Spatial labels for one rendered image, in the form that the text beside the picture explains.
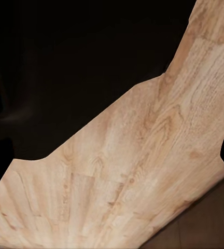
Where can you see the cabinet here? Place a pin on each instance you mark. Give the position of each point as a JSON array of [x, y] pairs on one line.
[[200, 226]]

